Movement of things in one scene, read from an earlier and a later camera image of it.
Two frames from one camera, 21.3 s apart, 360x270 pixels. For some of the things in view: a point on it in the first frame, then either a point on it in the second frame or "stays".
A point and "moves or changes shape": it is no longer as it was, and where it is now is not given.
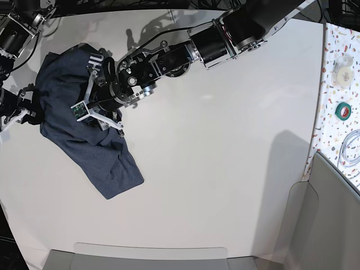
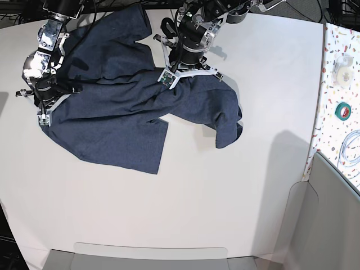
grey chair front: x=94 y=256 stays
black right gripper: x=102 y=95 -> x=189 y=51
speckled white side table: x=338 y=135 stays
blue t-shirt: x=98 y=157 moves or changes shape
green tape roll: x=343 y=111 stays
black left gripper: x=26 y=99 -> x=45 y=91
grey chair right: x=322 y=229 stays
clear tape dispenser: x=342 y=73 stays
